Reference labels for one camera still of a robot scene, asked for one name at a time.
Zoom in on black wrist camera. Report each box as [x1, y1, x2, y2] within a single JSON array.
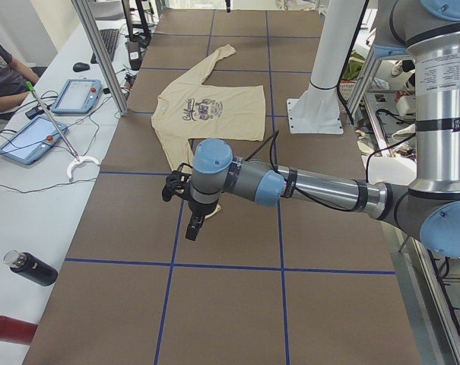
[[162, 163, 192, 202]]

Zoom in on white hook reacher stick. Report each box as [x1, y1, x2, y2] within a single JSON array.
[[26, 81, 100, 182]]

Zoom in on beige long-sleeve printed shirt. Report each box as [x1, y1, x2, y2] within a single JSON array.
[[151, 44, 266, 170]]

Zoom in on black computer mouse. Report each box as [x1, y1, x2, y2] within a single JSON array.
[[72, 62, 90, 72]]

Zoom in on black keyboard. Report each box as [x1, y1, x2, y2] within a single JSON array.
[[99, 29, 120, 62]]

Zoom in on red bottle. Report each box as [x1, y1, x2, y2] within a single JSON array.
[[0, 315, 37, 345]]

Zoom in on aluminium frame post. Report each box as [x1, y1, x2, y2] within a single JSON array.
[[71, 0, 128, 116]]

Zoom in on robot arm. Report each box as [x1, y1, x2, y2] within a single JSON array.
[[183, 1, 460, 257]]

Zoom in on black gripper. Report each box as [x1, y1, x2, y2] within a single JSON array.
[[186, 189, 219, 240]]

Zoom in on black thermos bottle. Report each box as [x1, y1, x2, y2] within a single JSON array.
[[3, 250, 58, 287]]

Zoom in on near blue teach pendant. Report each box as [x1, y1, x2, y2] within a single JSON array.
[[0, 116, 61, 165]]

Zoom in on far blue teach pendant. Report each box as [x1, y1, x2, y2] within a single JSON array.
[[50, 79, 103, 115]]

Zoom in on seated person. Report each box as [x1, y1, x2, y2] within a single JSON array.
[[0, 44, 40, 112]]

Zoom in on black monitor stand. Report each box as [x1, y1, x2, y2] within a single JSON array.
[[122, 0, 151, 49]]

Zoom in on blue teach pendant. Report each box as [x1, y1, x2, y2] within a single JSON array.
[[0, 116, 61, 165], [50, 79, 103, 115]]

